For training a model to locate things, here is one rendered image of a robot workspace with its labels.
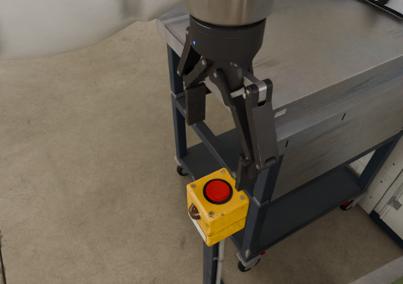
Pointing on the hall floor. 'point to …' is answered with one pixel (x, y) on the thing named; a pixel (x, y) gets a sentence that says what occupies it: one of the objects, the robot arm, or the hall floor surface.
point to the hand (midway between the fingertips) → (219, 145)
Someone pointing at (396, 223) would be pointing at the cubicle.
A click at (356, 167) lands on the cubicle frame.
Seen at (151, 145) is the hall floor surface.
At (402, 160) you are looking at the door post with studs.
